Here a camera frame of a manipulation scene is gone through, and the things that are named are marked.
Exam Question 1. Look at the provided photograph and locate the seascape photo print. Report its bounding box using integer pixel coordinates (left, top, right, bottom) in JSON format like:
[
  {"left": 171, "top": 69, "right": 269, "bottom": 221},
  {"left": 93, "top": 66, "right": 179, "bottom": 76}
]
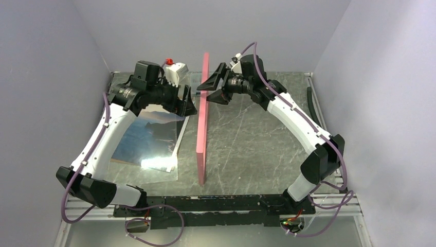
[{"left": 112, "top": 104, "right": 189, "bottom": 173}]

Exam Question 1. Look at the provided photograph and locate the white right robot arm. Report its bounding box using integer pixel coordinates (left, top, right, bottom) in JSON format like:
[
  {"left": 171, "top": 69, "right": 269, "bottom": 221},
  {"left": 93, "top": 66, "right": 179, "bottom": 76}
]
[{"left": 197, "top": 54, "right": 344, "bottom": 214}]

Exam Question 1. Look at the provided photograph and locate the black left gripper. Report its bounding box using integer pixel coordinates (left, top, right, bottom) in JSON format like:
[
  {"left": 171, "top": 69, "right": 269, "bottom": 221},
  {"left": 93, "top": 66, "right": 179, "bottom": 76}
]
[{"left": 148, "top": 77, "right": 197, "bottom": 117}]

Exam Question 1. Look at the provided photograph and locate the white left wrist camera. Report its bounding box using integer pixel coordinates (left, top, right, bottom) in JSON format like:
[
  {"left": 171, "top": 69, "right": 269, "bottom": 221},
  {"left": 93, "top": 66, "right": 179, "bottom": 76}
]
[{"left": 162, "top": 58, "right": 189, "bottom": 87}]

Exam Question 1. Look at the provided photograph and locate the clear acrylic sheet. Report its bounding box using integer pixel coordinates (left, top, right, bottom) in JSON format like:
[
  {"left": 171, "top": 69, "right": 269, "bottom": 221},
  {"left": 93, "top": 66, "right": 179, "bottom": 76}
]
[{"left": 108, "top": 73, "right": 205, "bottom": 185}]

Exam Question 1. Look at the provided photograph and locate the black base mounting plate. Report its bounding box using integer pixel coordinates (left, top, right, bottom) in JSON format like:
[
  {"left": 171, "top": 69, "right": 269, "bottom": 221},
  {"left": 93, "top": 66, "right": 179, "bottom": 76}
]
[{"left": 113, "top": 194, "right": 316, "bottom": 230}]

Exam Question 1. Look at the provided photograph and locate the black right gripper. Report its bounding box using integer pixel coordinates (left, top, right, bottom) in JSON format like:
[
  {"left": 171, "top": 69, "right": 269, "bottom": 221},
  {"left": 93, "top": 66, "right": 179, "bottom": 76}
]
[{"left": 197, "top": 63, "right": 253, "bottom": 104}]

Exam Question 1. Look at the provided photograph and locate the pink wooden picture frame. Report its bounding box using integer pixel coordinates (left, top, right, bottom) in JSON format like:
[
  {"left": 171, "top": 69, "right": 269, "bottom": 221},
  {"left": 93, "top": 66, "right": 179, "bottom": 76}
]
[{"left": 195, "top": 52, "right": 210, "bottom": 186}]

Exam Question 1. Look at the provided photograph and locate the aluminium rail frame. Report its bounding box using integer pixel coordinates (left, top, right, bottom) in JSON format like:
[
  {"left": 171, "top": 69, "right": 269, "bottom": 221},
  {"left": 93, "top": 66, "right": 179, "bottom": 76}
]
[{"left": 53, "top": 72, "right": 373, "bottom": 247}]

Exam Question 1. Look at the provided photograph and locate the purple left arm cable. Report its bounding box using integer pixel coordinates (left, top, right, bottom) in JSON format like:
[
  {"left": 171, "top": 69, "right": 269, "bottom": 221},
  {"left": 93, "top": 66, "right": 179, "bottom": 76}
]
[{"left": 60, "top": 92, "right": 185, "bottom": 247}]

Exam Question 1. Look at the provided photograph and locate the black corrugated hose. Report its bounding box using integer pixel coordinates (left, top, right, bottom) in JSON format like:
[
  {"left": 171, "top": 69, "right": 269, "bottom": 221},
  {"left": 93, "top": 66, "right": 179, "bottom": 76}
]
[{"left": 306, "top": 86, "right": 322, "bottom": 128}]

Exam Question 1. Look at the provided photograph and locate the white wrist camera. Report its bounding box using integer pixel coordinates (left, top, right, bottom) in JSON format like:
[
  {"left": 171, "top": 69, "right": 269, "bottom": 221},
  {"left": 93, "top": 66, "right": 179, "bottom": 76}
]
[
  {"left": 162, "top": 58, "right": 189, "bottom": 87},
  {"left": 230, "top": 53, "right": 242, "bottom": 74}
]

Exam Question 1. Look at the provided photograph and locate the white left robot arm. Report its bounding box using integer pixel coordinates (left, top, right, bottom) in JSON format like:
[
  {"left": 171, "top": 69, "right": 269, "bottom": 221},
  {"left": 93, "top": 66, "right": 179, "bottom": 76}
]
[{"left": 56, "top": 60, "right": 197, "bottom": 216}]

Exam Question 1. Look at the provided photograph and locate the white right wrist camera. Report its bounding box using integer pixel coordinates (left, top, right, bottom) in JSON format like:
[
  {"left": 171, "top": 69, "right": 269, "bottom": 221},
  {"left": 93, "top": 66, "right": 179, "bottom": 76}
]
[{"left": 230, "top": 53, "right": 242, "bottom": 74}]

